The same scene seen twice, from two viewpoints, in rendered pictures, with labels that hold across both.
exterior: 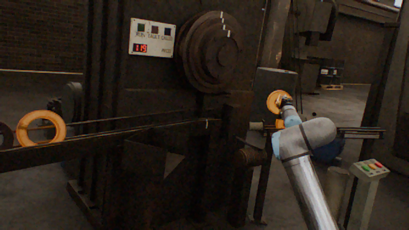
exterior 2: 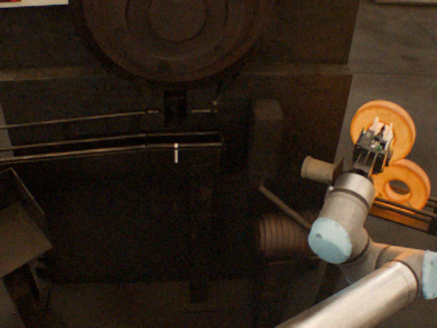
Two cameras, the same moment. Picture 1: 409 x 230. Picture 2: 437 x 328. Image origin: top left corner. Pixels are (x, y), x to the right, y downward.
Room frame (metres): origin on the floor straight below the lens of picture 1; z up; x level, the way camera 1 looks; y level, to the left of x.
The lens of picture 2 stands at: (1.16, -0.64, 1.53)
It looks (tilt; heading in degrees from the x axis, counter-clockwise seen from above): 41 degrees down; 33
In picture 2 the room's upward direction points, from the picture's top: 3 degrees clockwise
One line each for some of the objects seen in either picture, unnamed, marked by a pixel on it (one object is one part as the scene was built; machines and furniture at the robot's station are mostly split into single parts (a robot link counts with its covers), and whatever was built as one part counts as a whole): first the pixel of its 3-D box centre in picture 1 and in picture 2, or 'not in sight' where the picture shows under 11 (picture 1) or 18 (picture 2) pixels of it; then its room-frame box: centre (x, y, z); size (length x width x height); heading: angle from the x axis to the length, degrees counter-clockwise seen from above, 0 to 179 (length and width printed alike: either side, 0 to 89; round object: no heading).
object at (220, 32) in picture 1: (223, 55); (176, 11); (1.91, -0.03, 1.11); 0.28 x 0.06 x 0.28; 130
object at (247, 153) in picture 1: (245, 185); (286, 276); (2.09, -0.31, 0.27); 0.22 x 0.13 x 0.53; 130
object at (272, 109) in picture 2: (229, 121); (262, 143); (2.14, -0.14, 0.68); 0.11 x 0.08 x 0.24; 40
